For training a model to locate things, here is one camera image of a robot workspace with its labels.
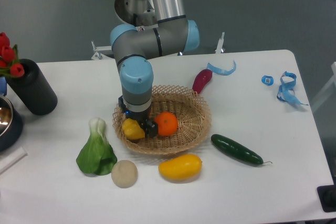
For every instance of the yellow bell pepper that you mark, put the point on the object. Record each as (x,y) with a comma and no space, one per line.
(132,130)

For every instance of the green cucumber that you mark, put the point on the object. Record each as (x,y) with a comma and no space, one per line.
(237,151)

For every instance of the red tulip bouquet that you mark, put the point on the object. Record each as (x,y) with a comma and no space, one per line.
(10,64)

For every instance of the orange tangerine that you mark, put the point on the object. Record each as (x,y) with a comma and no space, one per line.
(167,123)

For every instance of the curved blue tape strip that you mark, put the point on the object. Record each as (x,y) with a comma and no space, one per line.
(220,71)

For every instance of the beige steamed bun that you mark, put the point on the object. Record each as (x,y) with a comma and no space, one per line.
(124,173)

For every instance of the purple eggplant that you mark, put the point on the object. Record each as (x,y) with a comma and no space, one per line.
(201,80)

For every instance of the woven wicker basket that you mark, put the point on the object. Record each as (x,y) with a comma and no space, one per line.
(193,115)

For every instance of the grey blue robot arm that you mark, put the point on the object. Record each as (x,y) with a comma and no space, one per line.
(132,50)

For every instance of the black cylindrical vase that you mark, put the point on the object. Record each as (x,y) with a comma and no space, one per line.
(33,89)

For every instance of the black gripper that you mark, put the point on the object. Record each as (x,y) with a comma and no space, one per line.
(143,118)

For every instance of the green bok choy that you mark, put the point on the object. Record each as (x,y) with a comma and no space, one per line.
(97,156)

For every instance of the crumpled blue tape strip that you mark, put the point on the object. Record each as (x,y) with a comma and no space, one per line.
(286,91)

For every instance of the small blue tape roll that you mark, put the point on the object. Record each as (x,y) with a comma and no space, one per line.
(267,80)

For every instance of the black device at table edge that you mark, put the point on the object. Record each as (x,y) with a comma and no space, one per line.
(327,197)

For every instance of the yellow mango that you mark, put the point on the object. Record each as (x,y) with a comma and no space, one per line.
(181,168)

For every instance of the white plastic bar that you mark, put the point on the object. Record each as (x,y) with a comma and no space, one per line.
(8,160)

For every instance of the dark bowl with metal inside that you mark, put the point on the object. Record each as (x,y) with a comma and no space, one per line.
(11,124)

